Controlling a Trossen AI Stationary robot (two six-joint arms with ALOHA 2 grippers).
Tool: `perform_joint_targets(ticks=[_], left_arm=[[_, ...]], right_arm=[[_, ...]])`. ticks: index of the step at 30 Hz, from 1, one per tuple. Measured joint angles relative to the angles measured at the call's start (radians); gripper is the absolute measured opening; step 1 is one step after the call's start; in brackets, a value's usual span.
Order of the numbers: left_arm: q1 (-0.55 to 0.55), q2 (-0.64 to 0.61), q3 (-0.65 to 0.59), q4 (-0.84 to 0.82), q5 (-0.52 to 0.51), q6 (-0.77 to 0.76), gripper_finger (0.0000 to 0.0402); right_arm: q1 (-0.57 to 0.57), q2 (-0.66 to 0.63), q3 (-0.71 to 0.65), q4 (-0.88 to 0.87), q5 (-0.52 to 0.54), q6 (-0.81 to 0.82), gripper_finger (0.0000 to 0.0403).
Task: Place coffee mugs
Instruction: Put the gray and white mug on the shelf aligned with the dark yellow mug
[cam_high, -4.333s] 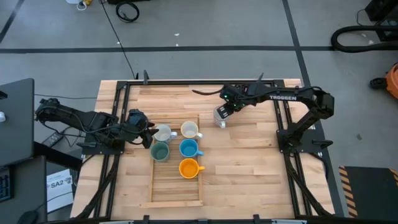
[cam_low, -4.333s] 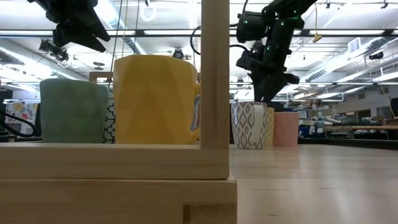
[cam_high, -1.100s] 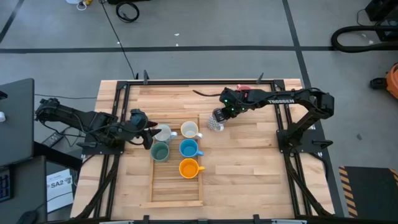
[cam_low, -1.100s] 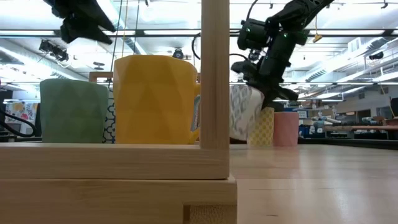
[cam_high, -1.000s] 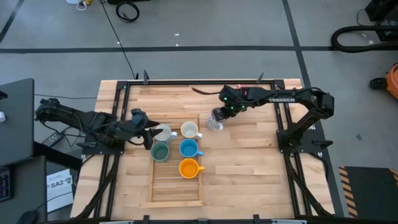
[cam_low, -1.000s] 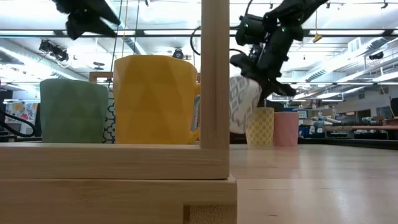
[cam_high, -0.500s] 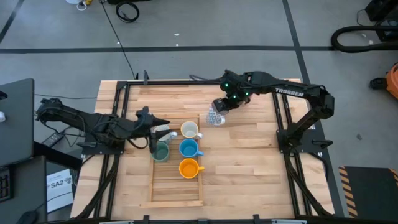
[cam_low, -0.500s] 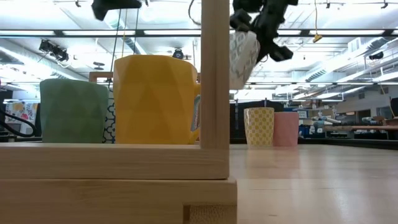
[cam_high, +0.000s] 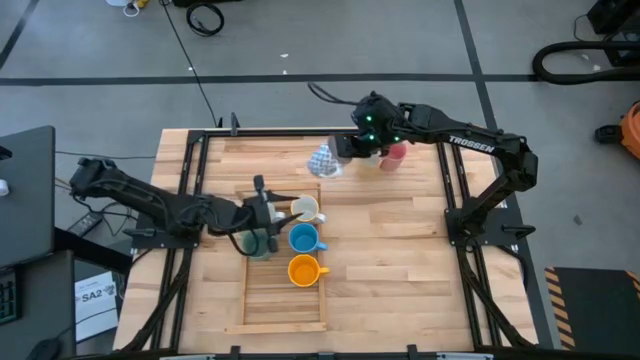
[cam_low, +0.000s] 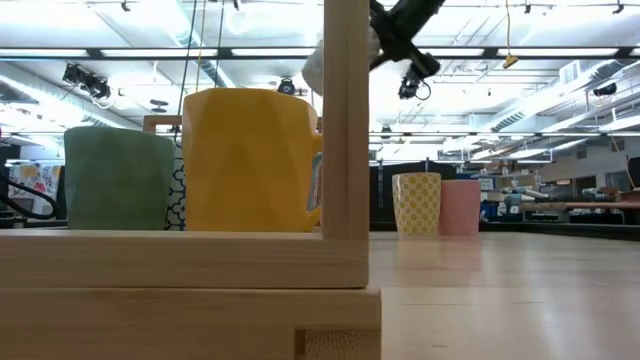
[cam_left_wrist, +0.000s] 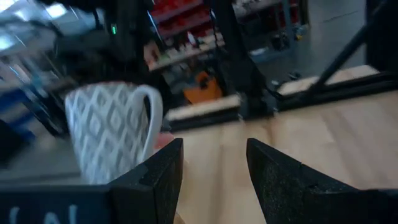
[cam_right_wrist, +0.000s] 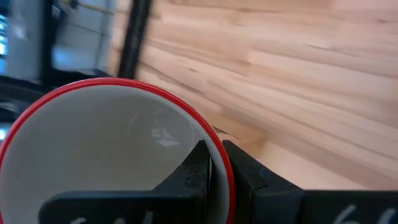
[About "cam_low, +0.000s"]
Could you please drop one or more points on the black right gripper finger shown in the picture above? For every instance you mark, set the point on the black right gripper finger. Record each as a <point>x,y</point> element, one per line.
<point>385,57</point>

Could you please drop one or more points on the white mug yellow dot pattern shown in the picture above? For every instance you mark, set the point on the white mug yellow dot pattern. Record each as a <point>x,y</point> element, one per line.
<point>416,205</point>

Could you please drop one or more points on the pink faceted mug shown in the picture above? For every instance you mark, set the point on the pink faceted mug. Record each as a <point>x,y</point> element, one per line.
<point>460,207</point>

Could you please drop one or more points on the yellow-orange faceted mug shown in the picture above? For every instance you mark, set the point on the yellow-orange faceted mug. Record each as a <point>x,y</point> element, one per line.
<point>250,165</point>

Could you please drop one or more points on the white mug blue floral pattern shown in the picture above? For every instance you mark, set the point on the white mug blue floral pattern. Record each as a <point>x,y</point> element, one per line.
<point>176,200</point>

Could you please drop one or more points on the wooden slatted tray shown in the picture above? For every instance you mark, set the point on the wooden slatted tray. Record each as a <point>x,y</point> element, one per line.
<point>175,260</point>

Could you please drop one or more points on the plain green mug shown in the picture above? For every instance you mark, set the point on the plain green mug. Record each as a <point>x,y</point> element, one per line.
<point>117,180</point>

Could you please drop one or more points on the small black ceiling lamp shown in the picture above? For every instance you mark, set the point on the small black ceiling lamp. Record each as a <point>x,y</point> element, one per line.
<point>286,86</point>

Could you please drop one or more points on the yellow hanging hook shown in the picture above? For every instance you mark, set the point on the yellow hanging hook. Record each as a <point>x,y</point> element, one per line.
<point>510,62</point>

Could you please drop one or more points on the black partition panel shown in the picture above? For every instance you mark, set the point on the black partition panel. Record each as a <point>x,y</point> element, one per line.
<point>382,195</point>

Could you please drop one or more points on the black overhead rig beam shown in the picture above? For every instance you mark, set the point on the black overhead rig beam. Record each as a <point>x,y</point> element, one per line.
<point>225,53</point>

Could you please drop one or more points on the long wooden table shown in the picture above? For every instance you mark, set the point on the long wooden table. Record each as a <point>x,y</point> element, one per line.
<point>575,205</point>

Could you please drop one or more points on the black studio lamp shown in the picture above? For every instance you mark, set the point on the black studio lamp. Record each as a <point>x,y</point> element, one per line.
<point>80,77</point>

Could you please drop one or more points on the floral curtain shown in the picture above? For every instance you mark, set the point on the floral curtain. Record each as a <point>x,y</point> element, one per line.
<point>35,182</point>

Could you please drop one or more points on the black overhead camera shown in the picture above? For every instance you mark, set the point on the black overhead camera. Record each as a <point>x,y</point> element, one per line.
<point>409,87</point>

